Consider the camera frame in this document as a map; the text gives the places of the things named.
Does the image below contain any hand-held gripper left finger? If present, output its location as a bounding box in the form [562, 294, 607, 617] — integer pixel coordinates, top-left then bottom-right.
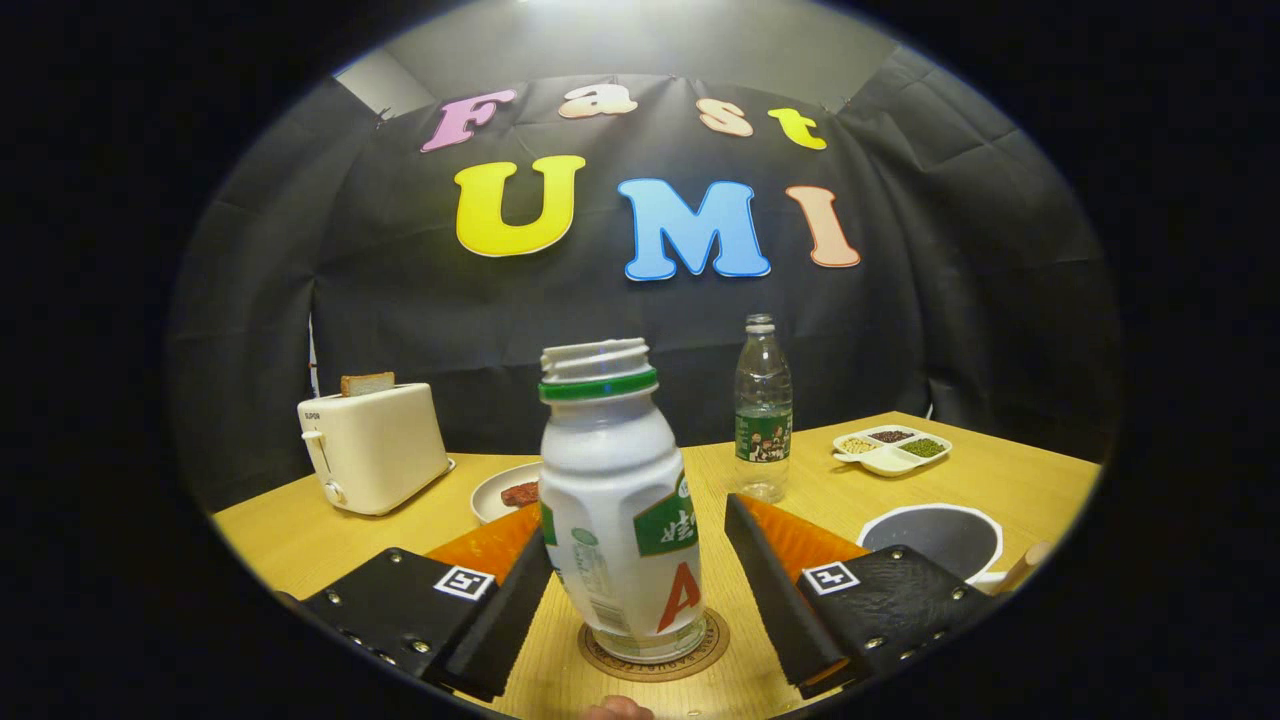
[275, 503, 556, 703]

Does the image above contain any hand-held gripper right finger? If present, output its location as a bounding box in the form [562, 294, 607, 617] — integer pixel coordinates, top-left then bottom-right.
[724, 492, 1001, 701]

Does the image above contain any round cork coaster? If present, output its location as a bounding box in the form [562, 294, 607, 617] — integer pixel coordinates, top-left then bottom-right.
[578, 607, 731, 684]

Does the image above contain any white cup wooden handle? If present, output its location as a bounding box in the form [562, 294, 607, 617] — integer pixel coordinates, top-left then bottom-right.
[857, 503, 1054, 597]

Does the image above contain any white juice bottle green label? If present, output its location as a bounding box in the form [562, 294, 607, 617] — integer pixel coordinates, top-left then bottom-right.
[537, 338, 707, 665]

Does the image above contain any clear plastic water bottle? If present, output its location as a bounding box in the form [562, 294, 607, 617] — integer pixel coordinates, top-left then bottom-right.
[734, 314, 794, 504]

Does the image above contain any wooden table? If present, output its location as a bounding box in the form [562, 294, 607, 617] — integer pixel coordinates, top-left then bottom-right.
[212, 410, 1101, 720]

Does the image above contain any small white plate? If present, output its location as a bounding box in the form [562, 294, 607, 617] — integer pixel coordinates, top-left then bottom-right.
[470, 461, 546, 526]

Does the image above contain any white divided tray with beans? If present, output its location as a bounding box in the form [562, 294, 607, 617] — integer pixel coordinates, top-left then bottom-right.
[832, 425, 953, 477]

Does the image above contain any cream white toaster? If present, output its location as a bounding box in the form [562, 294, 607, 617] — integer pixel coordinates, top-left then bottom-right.
[297, 383, 456, 517]

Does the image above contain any black backdrop cloth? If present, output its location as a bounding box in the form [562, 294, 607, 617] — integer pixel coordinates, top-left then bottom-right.
[165, 45, 1121, 511]

